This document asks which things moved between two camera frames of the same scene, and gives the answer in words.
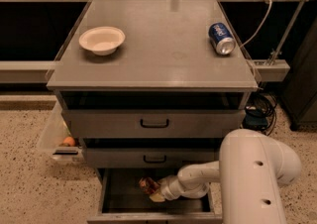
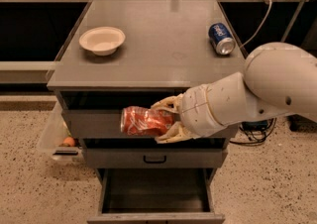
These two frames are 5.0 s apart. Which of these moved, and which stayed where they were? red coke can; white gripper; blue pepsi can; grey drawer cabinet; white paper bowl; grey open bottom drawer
Moved: red coke can; white gripper
Stayed: grey open bottom drawer; grey drawer cabinet; white paper bowl; blue pepsi can
